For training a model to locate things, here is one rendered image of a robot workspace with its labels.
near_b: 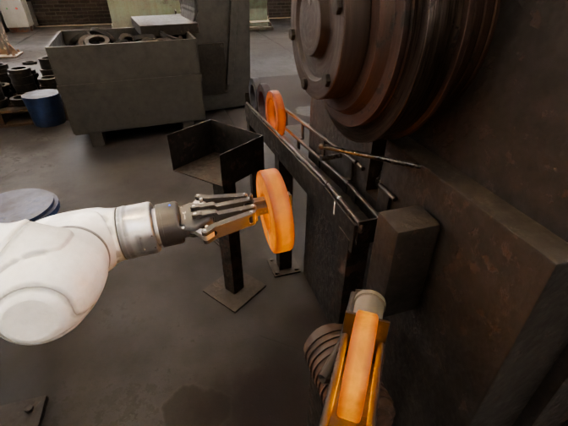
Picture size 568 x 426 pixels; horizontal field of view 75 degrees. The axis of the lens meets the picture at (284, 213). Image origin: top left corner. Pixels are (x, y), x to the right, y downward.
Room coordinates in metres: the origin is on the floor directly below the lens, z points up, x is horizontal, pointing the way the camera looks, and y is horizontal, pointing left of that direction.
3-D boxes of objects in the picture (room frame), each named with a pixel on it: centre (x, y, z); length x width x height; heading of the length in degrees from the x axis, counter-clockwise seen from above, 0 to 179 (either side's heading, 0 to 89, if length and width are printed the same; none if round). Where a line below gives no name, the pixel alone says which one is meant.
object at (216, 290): (1.20, 0.24, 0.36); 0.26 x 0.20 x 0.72; 52
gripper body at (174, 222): (0.53, 0.17, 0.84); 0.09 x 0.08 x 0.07; 107
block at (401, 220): (0.59, -0.25, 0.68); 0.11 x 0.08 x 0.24; 107
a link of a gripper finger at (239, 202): (0.56, 0.11, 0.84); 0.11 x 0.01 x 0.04; 108
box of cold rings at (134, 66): (3.25, 1.28, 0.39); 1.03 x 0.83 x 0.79; 111
